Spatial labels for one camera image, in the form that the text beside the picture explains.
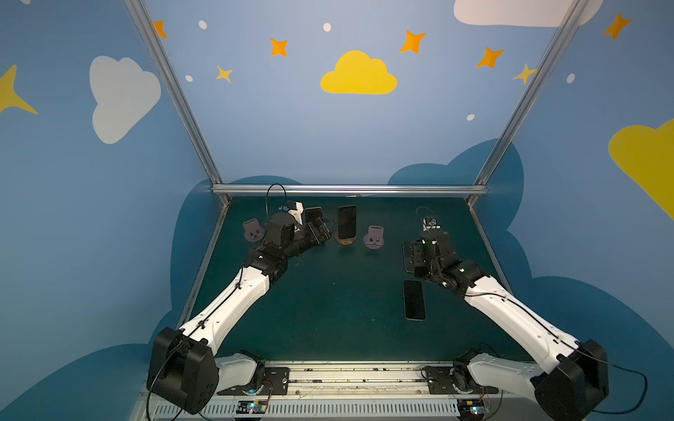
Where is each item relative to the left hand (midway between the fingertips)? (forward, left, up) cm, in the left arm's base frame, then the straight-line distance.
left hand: (331, 227), depth 77 cm
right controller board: (-42, -40, -27) cm, 64 cm away
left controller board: (-42, +21, -26) cm, 54 cm away
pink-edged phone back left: (+17, +8, -13) cm, 23 cm away
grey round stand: (+13, -16, -23) cm, 31 cm away
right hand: (0, -31, -5) cm, 31 cm away
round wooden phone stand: (+13, -5, -25) cm, 29 cm away
